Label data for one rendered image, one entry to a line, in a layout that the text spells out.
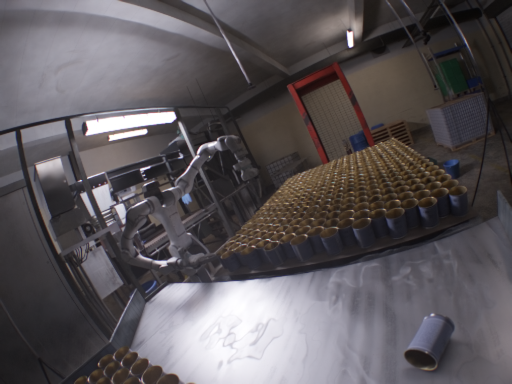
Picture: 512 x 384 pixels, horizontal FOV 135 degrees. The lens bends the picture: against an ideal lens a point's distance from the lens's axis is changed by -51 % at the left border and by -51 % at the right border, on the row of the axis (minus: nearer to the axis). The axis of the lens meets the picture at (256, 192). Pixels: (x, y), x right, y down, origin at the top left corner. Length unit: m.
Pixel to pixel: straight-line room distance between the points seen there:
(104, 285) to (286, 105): 9.36
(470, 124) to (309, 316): 5.70
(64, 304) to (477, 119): 7.53
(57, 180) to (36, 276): 0.91
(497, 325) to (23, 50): 4.87
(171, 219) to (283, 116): 9.06
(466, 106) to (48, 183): 7.04
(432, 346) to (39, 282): 2.46
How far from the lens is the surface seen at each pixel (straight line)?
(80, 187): 2.99
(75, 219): 2.30
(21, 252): 2.39
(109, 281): 2.79
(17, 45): 4.37
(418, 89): 10.23
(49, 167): 2.31
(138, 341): 0.98
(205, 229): 4.52
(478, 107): 6.13
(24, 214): 2.44
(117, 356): 0.83
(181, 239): 1.47
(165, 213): 1.40
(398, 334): 0.51
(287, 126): 10.07
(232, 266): 1.00
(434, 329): 0.42
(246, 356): 0.60
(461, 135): 5.84
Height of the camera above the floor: 1.49
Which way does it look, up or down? 7 degrees down
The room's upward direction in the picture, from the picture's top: 25 degrees counter-clockwise
